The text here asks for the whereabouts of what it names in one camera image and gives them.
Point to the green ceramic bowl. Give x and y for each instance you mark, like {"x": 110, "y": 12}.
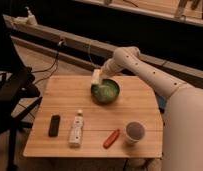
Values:
{"x": 106, "y": 92}

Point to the black office chair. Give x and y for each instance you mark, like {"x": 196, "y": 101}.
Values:
{"x": 16, "y": 82}

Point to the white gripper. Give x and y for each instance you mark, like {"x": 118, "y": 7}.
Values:
{"x": 106, "y": 71}

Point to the wooden table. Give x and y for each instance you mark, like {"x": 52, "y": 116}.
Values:
{"x": 65, "y": 95}

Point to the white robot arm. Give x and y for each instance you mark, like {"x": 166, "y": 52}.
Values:
{"x": 183, "y": 115}

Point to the long metal rail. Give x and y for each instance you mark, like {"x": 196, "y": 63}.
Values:
{"x": 103, "y": 50}

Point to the white sponge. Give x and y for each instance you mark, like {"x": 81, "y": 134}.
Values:
{"x": 96, "y": 79}

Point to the orange marker pen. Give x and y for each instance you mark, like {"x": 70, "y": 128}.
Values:
{"x": 111, "y": 139}

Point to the black rectangular block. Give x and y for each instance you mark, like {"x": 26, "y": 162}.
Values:
{"x": 54, "y": 126}

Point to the white paper cup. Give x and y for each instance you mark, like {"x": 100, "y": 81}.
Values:
{"x": 134, "y": 132}

